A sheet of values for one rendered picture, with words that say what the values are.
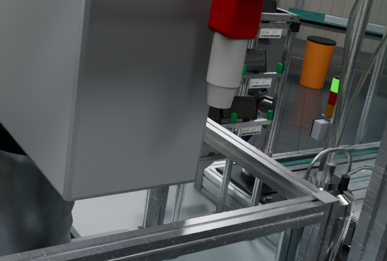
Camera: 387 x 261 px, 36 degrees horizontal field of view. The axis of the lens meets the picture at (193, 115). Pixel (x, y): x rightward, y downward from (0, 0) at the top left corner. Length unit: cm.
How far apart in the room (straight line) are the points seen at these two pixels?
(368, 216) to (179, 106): 32
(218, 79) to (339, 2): 1010
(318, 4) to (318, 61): 331
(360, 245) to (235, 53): 37
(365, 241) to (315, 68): 673
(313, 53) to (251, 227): 681
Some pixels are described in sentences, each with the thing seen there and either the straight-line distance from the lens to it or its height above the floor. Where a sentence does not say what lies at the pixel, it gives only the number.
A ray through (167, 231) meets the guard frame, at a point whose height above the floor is 155.
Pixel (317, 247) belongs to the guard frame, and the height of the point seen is 148.
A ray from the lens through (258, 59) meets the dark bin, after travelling 190.
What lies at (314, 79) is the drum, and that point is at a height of 12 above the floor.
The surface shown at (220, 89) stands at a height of 173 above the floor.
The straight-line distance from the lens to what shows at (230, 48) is 70.
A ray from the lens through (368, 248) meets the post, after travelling 91.
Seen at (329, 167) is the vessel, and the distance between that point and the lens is 125.
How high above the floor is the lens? 192
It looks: 19 degrees down
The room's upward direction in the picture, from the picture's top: 10 degrees clockwise
